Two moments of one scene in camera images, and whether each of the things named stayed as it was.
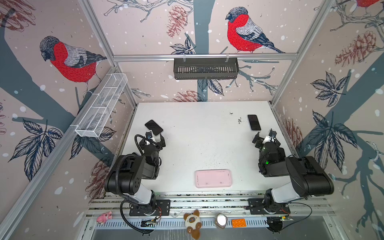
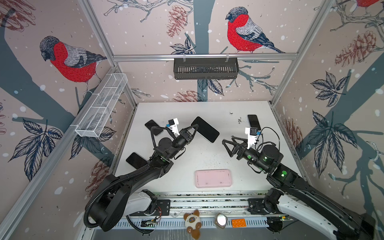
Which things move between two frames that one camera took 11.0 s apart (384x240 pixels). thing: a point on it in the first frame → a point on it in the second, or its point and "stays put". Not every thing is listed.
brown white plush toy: [193, 223] stays put
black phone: [152, 125] stays put
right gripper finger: [272, 133] → [245, 143]
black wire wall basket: [206, 68] stays put
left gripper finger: [148, 136] → [194, 126]
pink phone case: [213, 178] stays put
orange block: [239, 223] stays put
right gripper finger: [256, 138] → [230, 153]
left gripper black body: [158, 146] → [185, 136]
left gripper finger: [162, 141] → [197, 126]
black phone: [254, 122] stays put
